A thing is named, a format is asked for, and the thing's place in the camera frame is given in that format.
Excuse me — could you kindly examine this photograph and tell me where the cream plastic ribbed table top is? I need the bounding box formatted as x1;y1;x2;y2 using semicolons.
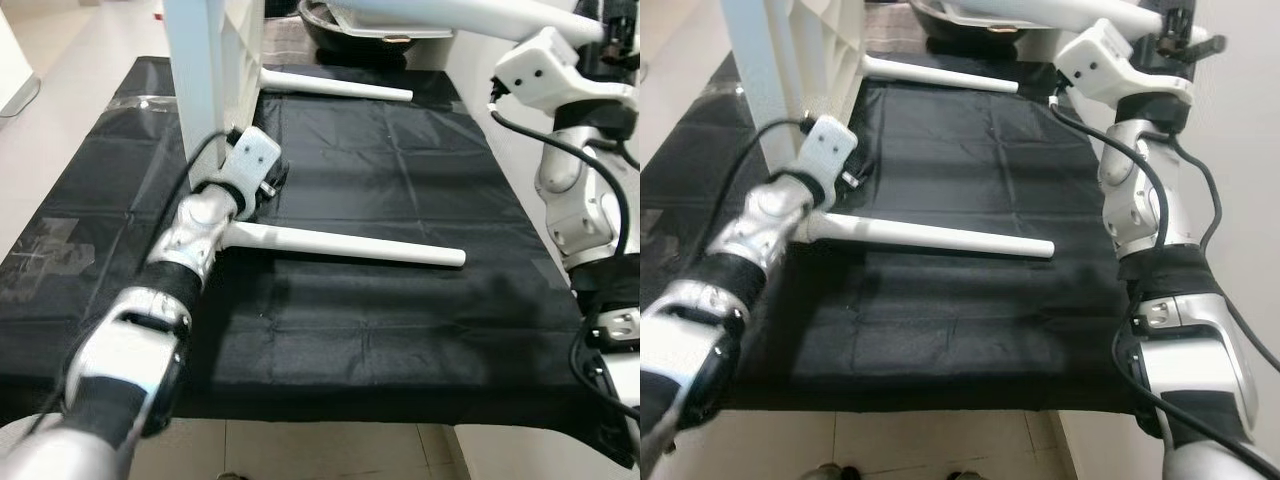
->
160;0;269;193
720;0;869;176

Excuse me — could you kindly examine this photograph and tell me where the patterned cloth covered bench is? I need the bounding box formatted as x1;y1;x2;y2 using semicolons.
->
262;15;323;67
865;5;926;57

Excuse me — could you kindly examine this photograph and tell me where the small clear tape strip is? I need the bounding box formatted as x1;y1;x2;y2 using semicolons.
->
115;93;187;112

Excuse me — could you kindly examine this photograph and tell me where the black tablecloth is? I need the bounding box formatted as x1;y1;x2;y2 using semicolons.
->
640;50;1171;416
0;55;641;471

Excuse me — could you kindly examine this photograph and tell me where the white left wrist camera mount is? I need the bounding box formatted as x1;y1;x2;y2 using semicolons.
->
218;127;284;199
798;115;861;193

